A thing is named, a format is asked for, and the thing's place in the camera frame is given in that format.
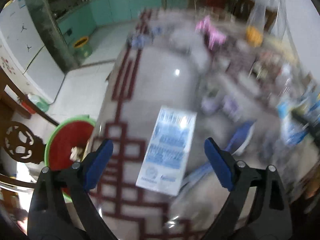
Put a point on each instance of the green yellow trash bin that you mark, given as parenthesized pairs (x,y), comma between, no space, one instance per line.
(82,48)

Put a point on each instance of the white blue milk carton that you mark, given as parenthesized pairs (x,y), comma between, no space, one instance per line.
(167,154)

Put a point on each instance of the pink plastic wrapper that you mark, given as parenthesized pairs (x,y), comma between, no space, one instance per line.
(214,36)

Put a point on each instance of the carved dark wooden chair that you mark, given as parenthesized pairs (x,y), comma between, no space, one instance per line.
(17,140)

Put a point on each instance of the teal kitchen cabinets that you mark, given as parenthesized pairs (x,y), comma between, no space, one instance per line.
(84,19)

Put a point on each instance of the red green plastic basin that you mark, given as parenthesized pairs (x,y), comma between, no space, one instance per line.
(73,132)

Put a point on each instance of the clear bag with orange snacks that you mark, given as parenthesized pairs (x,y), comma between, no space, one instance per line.
(256,22)

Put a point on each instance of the blue white torn wrapper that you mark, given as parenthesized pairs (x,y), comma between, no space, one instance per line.
(297,120)

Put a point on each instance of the green detergent bottle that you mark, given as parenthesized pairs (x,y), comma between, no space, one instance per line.
(38,102)

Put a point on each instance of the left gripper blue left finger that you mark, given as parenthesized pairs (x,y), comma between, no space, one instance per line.
(48,215)

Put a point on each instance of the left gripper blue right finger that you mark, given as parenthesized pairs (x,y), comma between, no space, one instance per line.
(269,217)

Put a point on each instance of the white refrigerator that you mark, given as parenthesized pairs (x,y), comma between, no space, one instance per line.
(24,57)

